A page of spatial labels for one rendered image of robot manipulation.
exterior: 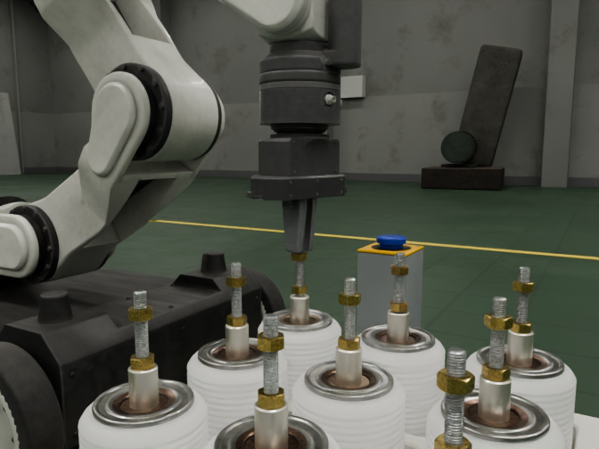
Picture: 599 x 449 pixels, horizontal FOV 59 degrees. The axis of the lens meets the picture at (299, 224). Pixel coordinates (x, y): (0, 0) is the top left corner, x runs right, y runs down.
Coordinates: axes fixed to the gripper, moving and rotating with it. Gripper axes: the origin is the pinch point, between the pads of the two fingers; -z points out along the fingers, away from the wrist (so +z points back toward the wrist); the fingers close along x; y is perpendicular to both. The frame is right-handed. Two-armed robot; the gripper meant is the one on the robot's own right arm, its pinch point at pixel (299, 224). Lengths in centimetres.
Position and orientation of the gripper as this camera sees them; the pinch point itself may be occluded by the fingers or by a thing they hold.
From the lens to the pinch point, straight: 59.8
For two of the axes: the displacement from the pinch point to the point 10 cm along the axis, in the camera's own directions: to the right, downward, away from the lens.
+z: 0.0, -9.9, -1.3
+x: -7.2, 0.9, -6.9
